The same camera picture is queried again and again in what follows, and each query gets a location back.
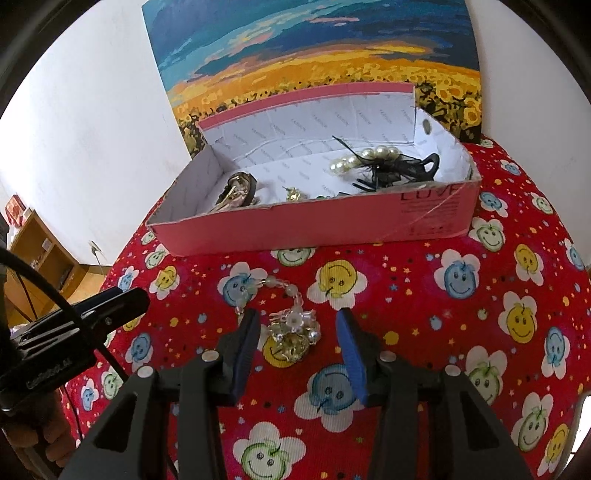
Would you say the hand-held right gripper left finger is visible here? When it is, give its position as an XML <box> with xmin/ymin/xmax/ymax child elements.
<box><xmin>58</xmin><ymin>308</ymin><xmax>262</xmax><ymax>480</ymax></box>

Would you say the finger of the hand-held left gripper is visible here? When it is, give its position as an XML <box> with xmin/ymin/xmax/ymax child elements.
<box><xmin>69</xmin><ymin>290</ymin><xmax>151</xmax><ymax>344</ymax></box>
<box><xmin>69</xmin><ymin>287</ymin><xmax>122</xmax><ymax>311</ymax></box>

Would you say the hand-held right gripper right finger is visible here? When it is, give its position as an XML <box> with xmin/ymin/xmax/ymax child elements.
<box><xmin>335</xmin><ymin>307</ymin><xmax>536</xmax><ymax>480</ymax></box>

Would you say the beaded gold bracelet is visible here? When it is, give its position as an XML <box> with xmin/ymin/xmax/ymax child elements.
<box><xmin>233</xmin><ymin>275</ymin><xmax>321</xmax><ymax>365</ymax></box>

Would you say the pink cardboard box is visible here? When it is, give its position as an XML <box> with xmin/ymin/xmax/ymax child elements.
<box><xmin>145</xmin><ymin>82</ymin><xmax>481</xmax><ymax>257</ymax></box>

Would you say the red face wristwatch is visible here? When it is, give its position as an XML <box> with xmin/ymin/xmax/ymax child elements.
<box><xmin>210</xmin><ymin>171</ymin><xmax>262</xmax><ymax>213</ymax></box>

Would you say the black feather hair clip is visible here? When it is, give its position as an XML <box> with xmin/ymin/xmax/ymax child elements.
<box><xmin>332</xmin><ymin>135</ymin><xmax>440</xmax><ymax>192</ymax></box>

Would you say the person's left hand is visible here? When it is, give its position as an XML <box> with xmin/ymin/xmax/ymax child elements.
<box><xmin>7</xmin><ymin>392</ymin><xmax>72</xmax><ymax>467</ymax></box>

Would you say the wooden shelf unit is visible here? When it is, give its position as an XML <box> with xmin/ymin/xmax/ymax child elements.
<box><xmin>9</xmin><ymin>210</ymin><xmax>88</xmax><ymax>324</ymax></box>

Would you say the red smiley flower tablecloth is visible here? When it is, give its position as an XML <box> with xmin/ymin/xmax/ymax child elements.
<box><xmin>60</xmin><ymin>134</ymin><xmax>591</xmax><ymax>480</ymax></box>

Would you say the red box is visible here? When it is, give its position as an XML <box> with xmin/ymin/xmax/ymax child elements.
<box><xmin>4</xmin><ymin>195</ymin><xmax>26</xmax><ymax>227</ymax></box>

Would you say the sunflower field painting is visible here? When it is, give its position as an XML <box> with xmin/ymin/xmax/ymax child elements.
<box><xmin>141</xmin><ymin>0</ymin><xmax>483</xmax><ymax>155</ymax></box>

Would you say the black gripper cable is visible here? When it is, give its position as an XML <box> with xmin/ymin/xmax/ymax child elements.
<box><xmin>0</xmin><ymin>249</ymin><xmax>130</xmax><ymax>384</ymax></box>

